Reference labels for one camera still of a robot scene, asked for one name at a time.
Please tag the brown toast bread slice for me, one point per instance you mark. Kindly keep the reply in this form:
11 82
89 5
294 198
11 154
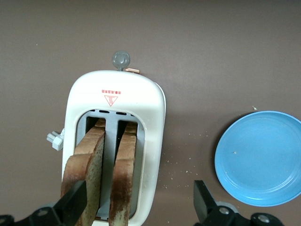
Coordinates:
94 153
123 164

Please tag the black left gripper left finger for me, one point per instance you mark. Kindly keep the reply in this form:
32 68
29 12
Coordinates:
58 214

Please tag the grey toaster power plug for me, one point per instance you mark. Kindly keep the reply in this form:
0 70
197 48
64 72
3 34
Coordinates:
56 142

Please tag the white two-slot toaster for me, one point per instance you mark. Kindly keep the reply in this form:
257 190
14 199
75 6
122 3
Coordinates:
141 106

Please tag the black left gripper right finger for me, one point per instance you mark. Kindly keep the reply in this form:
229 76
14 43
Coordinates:
207 212

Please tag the blue plate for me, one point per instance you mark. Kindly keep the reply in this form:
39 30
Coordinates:
258 160

